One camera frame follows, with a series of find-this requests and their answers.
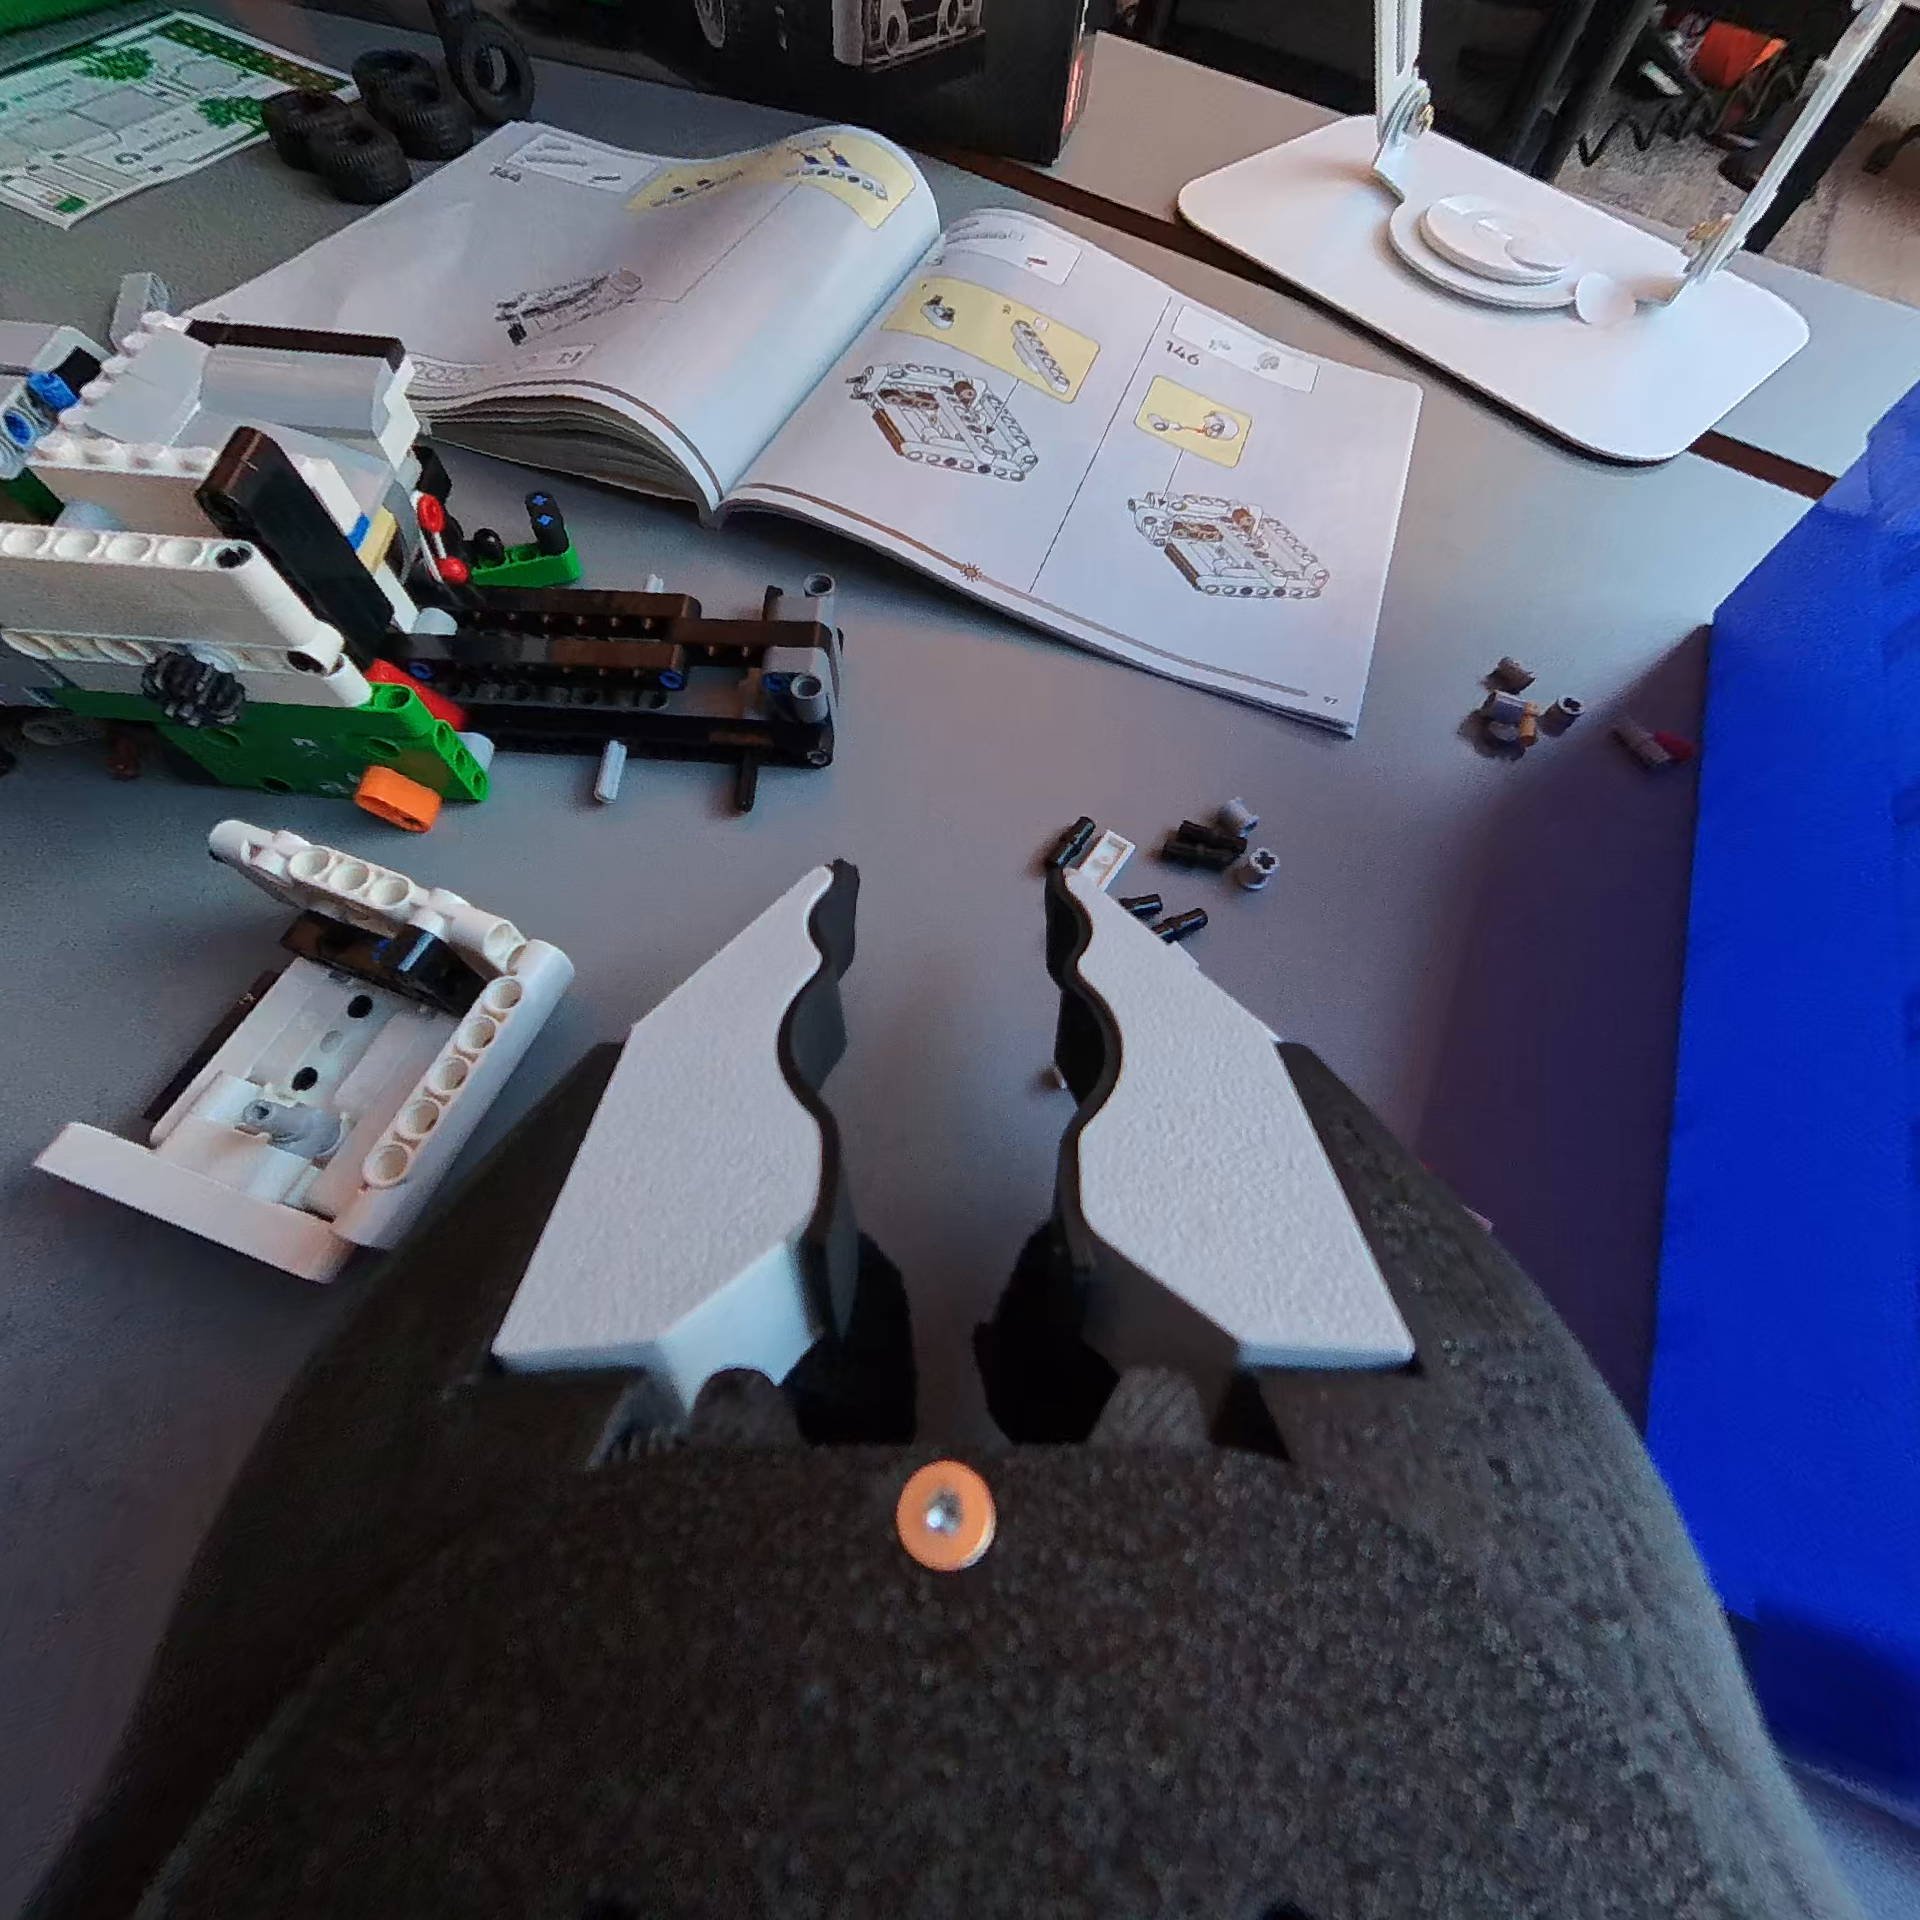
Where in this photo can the dark lego set box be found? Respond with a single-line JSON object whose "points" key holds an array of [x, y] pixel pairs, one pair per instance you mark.
{"points": [[900, 82]]}

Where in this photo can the small white lego connector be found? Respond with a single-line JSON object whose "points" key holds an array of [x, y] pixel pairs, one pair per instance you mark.
{"points": [[608, 772]]}

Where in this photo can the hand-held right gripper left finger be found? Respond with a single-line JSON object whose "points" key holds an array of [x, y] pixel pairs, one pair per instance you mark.
{"points": [[690, 1142]]}

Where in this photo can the green white sticker sheet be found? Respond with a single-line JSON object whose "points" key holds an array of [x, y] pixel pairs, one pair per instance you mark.
{"points": [[119, 120]]}

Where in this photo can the blue plastic bin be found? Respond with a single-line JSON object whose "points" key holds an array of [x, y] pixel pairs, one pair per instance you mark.
{"points": [[1800, 1050]]}

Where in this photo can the white green lego truck model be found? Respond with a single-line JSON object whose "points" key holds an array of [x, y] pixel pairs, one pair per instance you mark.
{"points": [[225, 599]]}

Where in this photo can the white lego cab subassembly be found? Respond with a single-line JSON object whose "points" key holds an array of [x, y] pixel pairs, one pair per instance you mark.
{"points": [[330, 1079]]}

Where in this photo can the scattered small lego pieces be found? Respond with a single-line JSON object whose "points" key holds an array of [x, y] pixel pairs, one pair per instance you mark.
{"points": [[1200, 848]]}

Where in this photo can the open lego instruction booklet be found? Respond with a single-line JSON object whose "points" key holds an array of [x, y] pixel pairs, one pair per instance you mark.
{"points": [[840, 300]]}

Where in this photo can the pile of black rubber tyres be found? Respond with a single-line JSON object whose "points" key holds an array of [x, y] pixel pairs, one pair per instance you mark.
{"points": [[353, 142]]}

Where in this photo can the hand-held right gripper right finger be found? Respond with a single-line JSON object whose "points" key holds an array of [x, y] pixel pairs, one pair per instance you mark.
{"points": [[1213, 1171]]}

